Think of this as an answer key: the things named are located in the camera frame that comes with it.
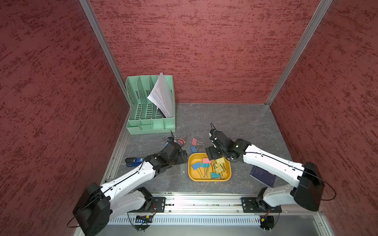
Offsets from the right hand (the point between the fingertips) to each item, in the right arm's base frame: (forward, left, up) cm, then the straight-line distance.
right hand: (213, 153), depth 81 cm
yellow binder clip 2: (-6, -3, -9) cm, 11 cm away
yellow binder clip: (-3, -4, -9) cm, 10 cm away
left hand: (-1, +19, -4) cm, 20 cm away
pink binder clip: (+14, +19, -9) cm, 25 cm away
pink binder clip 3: (-1, +4, -8) cm, 9 cm away
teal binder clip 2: (-9, 0, -11) cm, 14 cm away
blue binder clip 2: (-3, +10, -12) cm, 16 cm away
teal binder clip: (-3, +4, -11) cm, 12 cm away
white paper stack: (+37, +31, +11) cm, 49 cm away
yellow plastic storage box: (-5, +7, -11) cm, 14 cm away
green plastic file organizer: (+36, +49, -10) cm, 62 cm away
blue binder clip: (+8, +11, -11) cm, 18 cm away
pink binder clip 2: (+14, +10, -10) cm, 20 cm away
